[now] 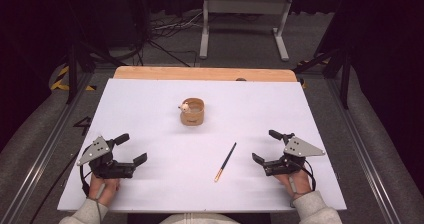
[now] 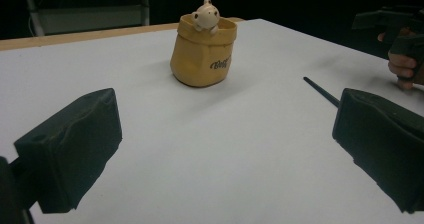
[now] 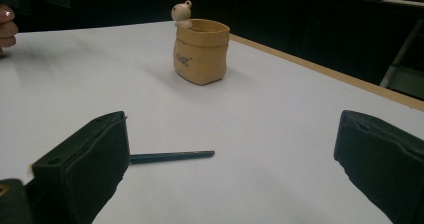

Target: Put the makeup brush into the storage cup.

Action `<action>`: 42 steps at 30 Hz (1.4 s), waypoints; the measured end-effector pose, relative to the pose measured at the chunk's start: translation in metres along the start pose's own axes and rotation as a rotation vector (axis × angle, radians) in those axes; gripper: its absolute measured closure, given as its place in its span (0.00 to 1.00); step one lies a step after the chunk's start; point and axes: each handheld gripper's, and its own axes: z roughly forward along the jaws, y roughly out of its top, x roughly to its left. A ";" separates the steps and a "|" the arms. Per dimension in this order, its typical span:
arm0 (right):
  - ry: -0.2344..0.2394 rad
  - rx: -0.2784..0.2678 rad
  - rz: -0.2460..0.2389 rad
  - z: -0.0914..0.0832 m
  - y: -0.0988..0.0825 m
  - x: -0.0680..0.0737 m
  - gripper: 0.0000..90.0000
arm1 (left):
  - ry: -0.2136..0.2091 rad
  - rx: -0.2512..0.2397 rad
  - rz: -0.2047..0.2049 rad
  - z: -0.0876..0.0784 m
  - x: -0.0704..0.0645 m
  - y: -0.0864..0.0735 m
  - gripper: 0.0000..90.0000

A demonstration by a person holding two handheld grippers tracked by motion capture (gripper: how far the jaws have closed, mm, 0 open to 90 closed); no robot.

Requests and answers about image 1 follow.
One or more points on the black chopstick with orange tip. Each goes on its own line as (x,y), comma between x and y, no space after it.
(226,161)

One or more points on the person's right hand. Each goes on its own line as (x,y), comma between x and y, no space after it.
(300,184)

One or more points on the grey metal stand frame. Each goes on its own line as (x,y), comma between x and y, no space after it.
(245,5)

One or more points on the yellow black hazard tape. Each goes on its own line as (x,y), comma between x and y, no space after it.
(59,82)

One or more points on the metal floor rail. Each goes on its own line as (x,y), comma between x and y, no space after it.
(43,154)
(363,150)

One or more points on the black tripod stand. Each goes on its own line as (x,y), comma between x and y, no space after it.
(345,80)
(71,74)

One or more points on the white paper sheet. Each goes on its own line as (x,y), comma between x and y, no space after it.
(200,190)

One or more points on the person's lap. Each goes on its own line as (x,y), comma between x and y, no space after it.
(200,219)

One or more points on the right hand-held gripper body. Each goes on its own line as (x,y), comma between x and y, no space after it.
(296,149)

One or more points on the small pale animal figure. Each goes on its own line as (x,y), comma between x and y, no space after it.
(184,108)

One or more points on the wooden cup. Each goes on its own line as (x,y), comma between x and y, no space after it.
(192,119)

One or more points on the person's left hand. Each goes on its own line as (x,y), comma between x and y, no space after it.
(108,189)

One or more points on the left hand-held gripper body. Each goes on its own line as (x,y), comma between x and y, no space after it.
(103,165)

